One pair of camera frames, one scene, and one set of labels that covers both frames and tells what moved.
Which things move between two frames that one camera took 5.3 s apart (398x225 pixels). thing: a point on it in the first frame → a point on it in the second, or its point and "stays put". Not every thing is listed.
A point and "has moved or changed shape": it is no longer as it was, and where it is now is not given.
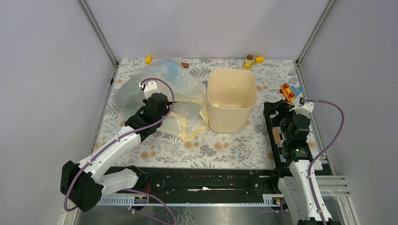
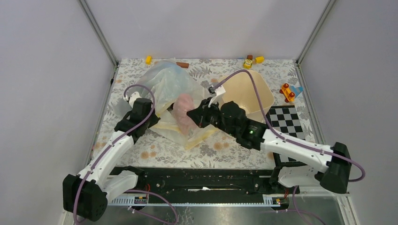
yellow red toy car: x=289 y=96 stays put
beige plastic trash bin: x=232 y=95 has moved or changed shape
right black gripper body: x=285 y=116 → x=211 y=115
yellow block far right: x=259 y=59 stays put
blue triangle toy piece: x=297 y=91 stays put
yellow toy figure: x=248 y=63 stays put
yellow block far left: x=149 y=60 stays put
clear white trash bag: x=188 y=118 has moved or changed shape
